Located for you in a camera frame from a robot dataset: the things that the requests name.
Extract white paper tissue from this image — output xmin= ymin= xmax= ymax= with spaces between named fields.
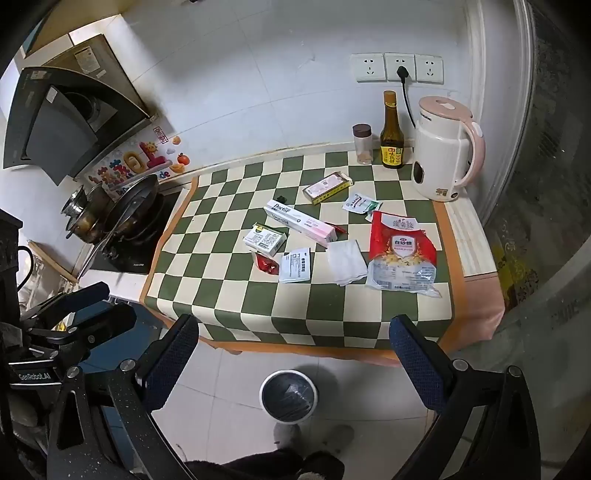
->
xmin=326 ymin=239 xmax=369 ymax=287

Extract white round waste bin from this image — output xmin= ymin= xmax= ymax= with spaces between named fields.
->
xmin=258 ymin=368 xmax=320 ymax=424

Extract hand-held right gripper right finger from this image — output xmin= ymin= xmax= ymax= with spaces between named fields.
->
xmin=389 ymin=315 xmax=542 ymax=480

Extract white green sachet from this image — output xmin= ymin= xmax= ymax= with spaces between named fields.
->
xmin=342 ymin=192 xmax=384 ymax=217

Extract white door frame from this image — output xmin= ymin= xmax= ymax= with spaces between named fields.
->
xmin=464 ymin=0 xmax=539 ymax=224

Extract pink yellow carton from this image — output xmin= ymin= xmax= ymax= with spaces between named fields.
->
xmin=302 ymin=171 xmax=354 ymax=206

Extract small red sachet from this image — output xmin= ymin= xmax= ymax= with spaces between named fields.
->
xmin=251 ymin=251 xmax=283 ymax=277

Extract person's dark trousers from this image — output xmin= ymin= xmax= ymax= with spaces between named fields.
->
xmin=184 ymin=445 xmax=345 ymax=480

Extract green white checked tablecloth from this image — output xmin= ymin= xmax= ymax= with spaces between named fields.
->
xmin=140 ymin=150 xmax=507 ymax=366

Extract long white pink carton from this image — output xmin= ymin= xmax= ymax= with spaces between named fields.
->
xmin=263 ymin=199 xmax=338 ymax=246

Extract black plug with cable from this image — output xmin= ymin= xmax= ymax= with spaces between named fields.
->
xmin=396 ymin=66 xmax=419 ymax=128

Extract clear spice jar brown lid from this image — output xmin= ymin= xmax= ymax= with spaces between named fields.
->
xmin=352 ymin=124 xmax=374 ymax=166

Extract dark sauce bottle yellow label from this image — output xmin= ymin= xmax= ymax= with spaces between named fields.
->
xmin=379 ymin=90 xmax=406 ymax=169

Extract red clear plastic bag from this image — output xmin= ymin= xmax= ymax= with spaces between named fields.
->
xmin=366 ymin=210 xmax=442 ymax=299

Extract white pink electric kettle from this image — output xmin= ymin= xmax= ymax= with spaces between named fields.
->
xmin=411 ymin=95 xmax=487 ymax=203

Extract white green medicine carton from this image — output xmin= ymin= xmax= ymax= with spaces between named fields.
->
xmin=243 ymin=222 xmax=288 ymax=256

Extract dark wok with handle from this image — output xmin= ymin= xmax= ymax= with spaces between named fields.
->
xmin=76 ymin=174 xmax=160 ymax=283

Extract grey slipper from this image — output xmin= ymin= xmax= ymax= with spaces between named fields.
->
xmin=318 ymin=424 xmax=356 ymax=456
xmin=273 ymin=422 xmax=301 ymax=451

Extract colourful wall sticker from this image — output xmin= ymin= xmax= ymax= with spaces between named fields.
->
xmin=87 ymin=126 xmax=191 ymax=195

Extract steel pot with lid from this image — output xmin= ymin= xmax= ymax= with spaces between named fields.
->
xmin=62 ymin=182 xmax=116 ymax=244

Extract white wall outlet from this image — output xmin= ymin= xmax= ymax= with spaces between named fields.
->
xmin=414 ymin=54 xmax=443 ymax=84
xmin=350 ymin=53 xmax=386 ymax=83
xmin=384 ymin=53 xmax=416 ymax=83

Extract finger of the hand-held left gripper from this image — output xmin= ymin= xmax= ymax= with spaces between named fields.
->
xmin=21 ymin=283 xmax=110 ymax=330
xmin=41 ymin=304 xmax=137 ymax=357

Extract black range hood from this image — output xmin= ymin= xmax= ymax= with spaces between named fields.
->
xmin=2 ymin=41 xmax=153 ymax=185

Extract black cooktop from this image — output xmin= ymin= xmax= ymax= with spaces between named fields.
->
xmin=89 ymin=191 xmax=186 ymax=276

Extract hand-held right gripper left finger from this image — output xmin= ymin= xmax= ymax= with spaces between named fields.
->
xmin=46 ymin=315 xmax=199 ymax=480

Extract white printed sachet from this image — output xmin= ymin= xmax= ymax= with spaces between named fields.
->
xmin=278 ymin=247 xmax=313 ymax=284

